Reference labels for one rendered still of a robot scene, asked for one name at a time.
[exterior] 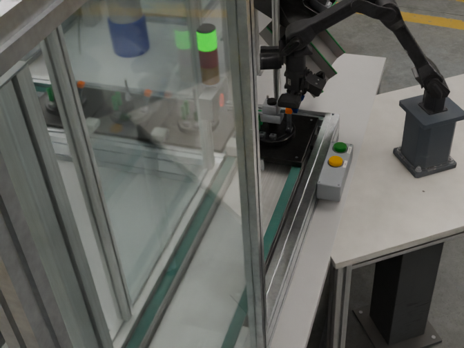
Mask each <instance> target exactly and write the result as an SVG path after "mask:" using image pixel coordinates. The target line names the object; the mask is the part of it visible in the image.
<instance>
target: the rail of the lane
mask: <svg viewBox="0 0 464 348"><path fill-rule="evenodd" d="M339 125H340V114H336V113H326V115H325V118H324V120H323V123H322V126H321V128H320V131H319V133H318V136H317V135H316V134H314V136H313V139H312V141H311V144H310V150H312V152H311V155H310V158H309V161H308V163H307V166H306V169H305V170H304V174H303V176H302V179H301V181H300V185H299V187H298V190H297V192H296V196H295V198H294V200H293V204H292V205H291V209H290V211H289V214H288V216H287V220H286V222H285V224H284V227H283V230H282V233H281V235H280V238H279V240H278V243H277V246H276V248H275V251H274V254H273V257H272V259H271V262H270V265H269V268H268V270H267V273H266V275H265V286H266V303H267V335H268V348H270V346H271V342H272V340H273V336H274V333H275V331H276V327H277V325H278V321H279V319H280V314H281V312H282V308H283V306H284V302H285V300H286V297H287V294H288V291H289V287H290V285H291V281H292V279H293V275H294V273H295V270H296V267H297V264H298V260H299V258H300V254H301V251H302V248H303V245H304V243H305V239H306V236H307V233H308V230H309V227H310V224H311V221H312V218H313V215H314V212H315V209H316V206H317V203H318V200H319V199H318V198H316V183H317V181H318V178H319V175H320V172H321V169H322V165H323V163H324V160H325V158H326V155H327V151H328V149H329V145H330V143H331V142H338V138H339Z"/></svg>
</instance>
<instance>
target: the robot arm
mask: <svg viewBox="0 0 464 348"><path fill-rule="evenodd" d="M356 12H358V13H362V14H364V15H367V16H368V17H371V18H373V19H379V20H380V21H381V22H382V23H383V24H384V25H385V26H386V27H387V28H388V29H390V30H391V31H392V32H393V33H394V34H395V35H396V37H397V39H398V40H399V42H400V44H401V45H402V47H403V48H404V50H405V52H406V53H407V54H408V56H409V58H410V59H411V60H412V62H413V64H414V66H415V67H413V68H412V72H413V74H414V77H415V79H416V81H417V82H418V83H419V84H420V87H421V89H422V88H424V94H423V102H420V103H418V105H419V106H420V107H421V108H422V109H423V110H424V111H425V112H426V113H427V114H428V115H433V114H437V113H441V112H444V111H447V110H448V108H447V107H446V106H445V98H446V97H447V96H448V95H449V93H450V90H449V88H448V86H447V83H446V81H445V79H444V77H443V76H442V74H441V73H440V71H439V69H438V67H437V65H436V64H435V63H434V62H433V61H432V60H431V59H429V58H428V57H426V56H425V54H424V53H423V51H422V50H421V48H420V46H419V45H418V44H417V42H416V40H415V38H414V37H413V35H412V34H411V32H410V31H409V29H408V27H407V26H406V24H405V22H404V21H403V17H402V15H401V13H400V10H399V7H398V4H397V3H396V0H342V1H340V2H338V3H337V4H335V5H333V6H332V7H330V8H327V9H326V10H324V11H322V12H321V13H319V14H317V15H316V16H314V17H312V18H309V19H301V20H299V21H295V22H293V23H290V24H289V25H288V26H287V28H286V30H285V34H284V35H283V37H282V38H281V39H280V40H279V46H260V70H272V69H280V68H282V66H283V65H284V56H286V70H285V72H284V76H285V77H286V83H285V85H284V88H285V89H287V93H285V94H284V93H283V94H281V96H280V98H279V100H278V106H279V107H283V108H291V109H292V111H293V112H294V113H297V112H298V109H299V107H300V104H301V101H302V100H303V99H304V98H305V94H306V93H307V92H309V93H311V94H313V95H314V96H316V97H319V96H320V94H321V92H322V90H323V88H324V87H325V84H326V79H325V73H324V72H323V71H320V72H317V73H316V74H315V73H314V74H313V73H312V72H311V70H309V69H307V67H306V55H312V54H313V50H312V47H311V46H309V45H308V44H309V43H311V42H312V41H313V39H314V38H315V37H316V35H318V34H319V33H320V32H322V31H324V30H326V29H328V28H330V27H331V26H333V25H335V24H337V23H338V22H340V21H342V20H343V19H346V18H347V17H349V16H351V15H353V14H354V13H356Z"/></svg>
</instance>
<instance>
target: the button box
mask: <svg viewBox="0 0 464 348"><path fill-rule="evenodd" d="M335 143H337V142H331V143H330V145H329V149H328V151H327V155H326V158H325V160H324V163H323V165H322V169H321V172H320V175H319V178H318V181H317V183H316V198H318V199H322V200H330V201H334V202H339V201H340V199H341V196H342V192H343V189H344V186H345V182H346V179H347V175H348V172H349V168H350V165H351V161H352V156H353V147H354V145H353V144H347V143H345V144H346V145H347V150H346V151H344V152H341V153H340V152H337V151H335V150H334V144H335ZM332 156H339V157H341V158H342V164H341V165H340V166H332V165H330V164H329V158H330V157H332Z"/></svg>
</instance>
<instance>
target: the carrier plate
mask: <svg viewBox="0 0 464 348"><path fill-rule="evenodd" d="M318 120H319V118H318V117H309V116H303V115H293V114H291V121H292V122H293V124H294V125H295V128H296V135H295V137H294V139H293V140H292V141H291V142H289V143H288V144H285V145H284V146H278V147H267V146H261V145H260V157H262V158H264V161H265V162H270V163H275V164H284V165H288V166H297V167H302V164H303V162H304V160H305V157H306V154H307V151H308V149H309V146H310V143H311V141H312V138H313V135H314V133H315V131H316V128H317V125H318Z"/></svg>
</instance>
